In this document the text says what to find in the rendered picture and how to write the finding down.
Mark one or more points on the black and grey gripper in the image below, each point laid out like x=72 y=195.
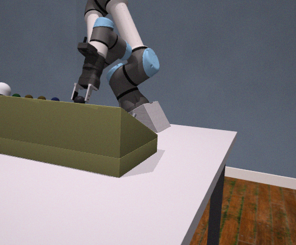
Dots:
x=95 y=55

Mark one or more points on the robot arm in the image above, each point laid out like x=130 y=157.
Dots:
x=142 y=63

